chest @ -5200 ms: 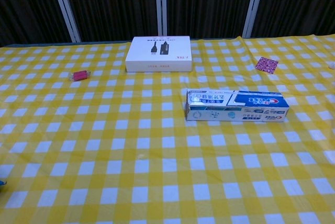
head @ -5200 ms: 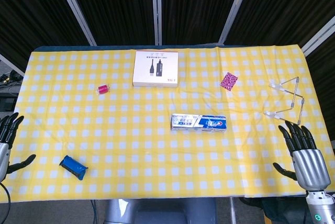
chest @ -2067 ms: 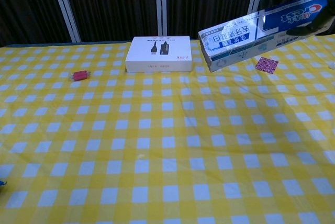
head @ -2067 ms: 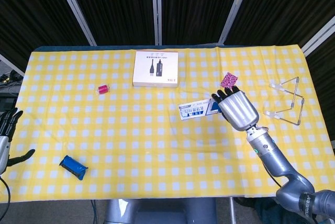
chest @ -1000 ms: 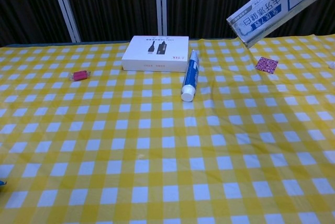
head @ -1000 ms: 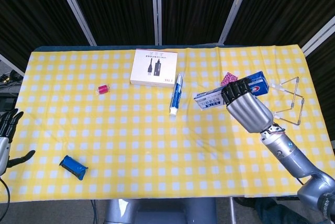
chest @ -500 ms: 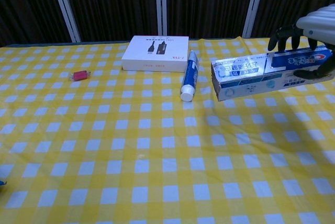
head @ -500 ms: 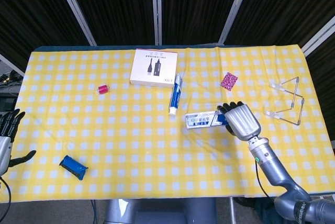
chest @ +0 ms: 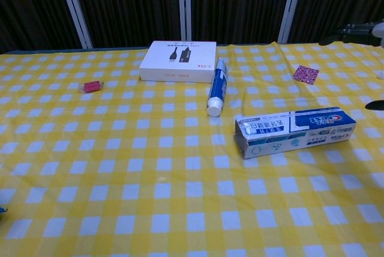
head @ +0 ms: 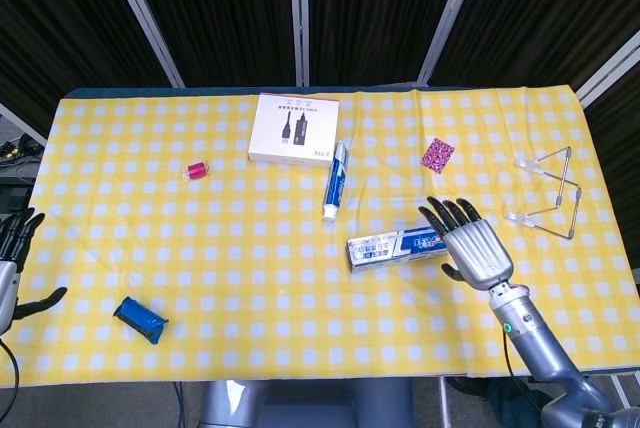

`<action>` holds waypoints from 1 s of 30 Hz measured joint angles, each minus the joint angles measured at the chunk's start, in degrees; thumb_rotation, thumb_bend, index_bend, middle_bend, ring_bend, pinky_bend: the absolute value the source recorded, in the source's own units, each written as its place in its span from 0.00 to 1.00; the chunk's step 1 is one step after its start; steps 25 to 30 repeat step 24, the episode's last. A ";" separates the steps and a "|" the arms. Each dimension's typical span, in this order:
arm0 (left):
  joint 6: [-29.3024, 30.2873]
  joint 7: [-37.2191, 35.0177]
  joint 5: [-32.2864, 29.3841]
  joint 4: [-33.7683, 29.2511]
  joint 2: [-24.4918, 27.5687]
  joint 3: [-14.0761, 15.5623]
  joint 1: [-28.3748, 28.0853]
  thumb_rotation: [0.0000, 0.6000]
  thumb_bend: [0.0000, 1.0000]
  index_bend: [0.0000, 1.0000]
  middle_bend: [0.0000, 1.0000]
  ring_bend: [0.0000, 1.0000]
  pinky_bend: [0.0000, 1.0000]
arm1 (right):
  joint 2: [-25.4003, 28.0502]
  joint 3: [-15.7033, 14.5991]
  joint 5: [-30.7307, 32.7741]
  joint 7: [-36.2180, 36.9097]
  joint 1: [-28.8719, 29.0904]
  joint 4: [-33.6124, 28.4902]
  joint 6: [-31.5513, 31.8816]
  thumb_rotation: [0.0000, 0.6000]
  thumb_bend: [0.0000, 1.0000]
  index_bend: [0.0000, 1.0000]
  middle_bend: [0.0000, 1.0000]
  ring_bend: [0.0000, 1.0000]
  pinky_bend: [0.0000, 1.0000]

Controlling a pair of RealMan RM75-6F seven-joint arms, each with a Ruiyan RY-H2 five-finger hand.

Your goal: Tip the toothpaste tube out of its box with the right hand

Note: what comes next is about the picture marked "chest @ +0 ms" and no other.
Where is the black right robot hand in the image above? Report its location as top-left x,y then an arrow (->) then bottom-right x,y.
319,22 -> 384,111

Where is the blue white toothpaste carton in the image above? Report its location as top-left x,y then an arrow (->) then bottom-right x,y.
233,106 -> 357,160

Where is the blue white toothpaste tube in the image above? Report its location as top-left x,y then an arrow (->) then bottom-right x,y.
206,58 -> 229,117

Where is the pink patterned square packet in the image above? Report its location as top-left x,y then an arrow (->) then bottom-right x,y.
293,65 -> 320,85

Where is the pink wrapped candy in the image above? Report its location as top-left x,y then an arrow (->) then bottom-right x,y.
78,80 -> 105,94

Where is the yellow white checked tablecloth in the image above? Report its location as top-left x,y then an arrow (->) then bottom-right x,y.
0,39 -> 384,257

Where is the white partition frame post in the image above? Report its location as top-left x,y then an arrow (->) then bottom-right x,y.
277,0 -> 307,44
177,0 -> 193,47
55,0 -> 94,49

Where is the white flat cable box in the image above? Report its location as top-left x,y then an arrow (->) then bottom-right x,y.
139,40 -> 217,84

